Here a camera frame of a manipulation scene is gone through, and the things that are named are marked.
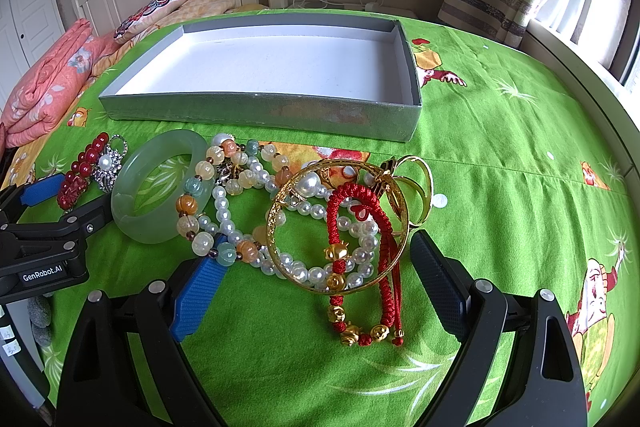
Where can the gold bangle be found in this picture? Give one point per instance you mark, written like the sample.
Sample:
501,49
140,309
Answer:
383,185

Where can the green jade bangle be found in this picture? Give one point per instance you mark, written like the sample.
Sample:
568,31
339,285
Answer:
144,194

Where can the gold hoop earrings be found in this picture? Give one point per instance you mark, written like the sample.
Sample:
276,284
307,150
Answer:
425,188

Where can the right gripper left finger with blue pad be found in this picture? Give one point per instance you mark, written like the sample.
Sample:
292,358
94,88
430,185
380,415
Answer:
198,286

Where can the grey cardboard tray box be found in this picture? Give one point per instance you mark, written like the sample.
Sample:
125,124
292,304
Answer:
338,73

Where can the pink folded quilt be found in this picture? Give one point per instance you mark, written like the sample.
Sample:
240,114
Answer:
44,94

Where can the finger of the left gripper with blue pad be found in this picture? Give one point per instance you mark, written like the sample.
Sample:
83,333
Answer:
41,190

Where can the white wardrobe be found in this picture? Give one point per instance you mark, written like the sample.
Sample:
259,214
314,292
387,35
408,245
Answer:
27,29

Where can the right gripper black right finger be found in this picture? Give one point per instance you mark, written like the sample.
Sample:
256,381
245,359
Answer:
449,296

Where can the silver rhinestone pearl brooch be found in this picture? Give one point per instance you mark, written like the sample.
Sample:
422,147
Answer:
110,163

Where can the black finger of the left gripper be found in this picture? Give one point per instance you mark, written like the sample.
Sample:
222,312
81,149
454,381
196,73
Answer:
86,219

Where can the yellow patterned pillow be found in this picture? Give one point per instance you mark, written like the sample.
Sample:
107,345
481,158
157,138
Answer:
189,10

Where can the embroidered round cushion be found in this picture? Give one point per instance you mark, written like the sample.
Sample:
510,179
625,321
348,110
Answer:
149,14

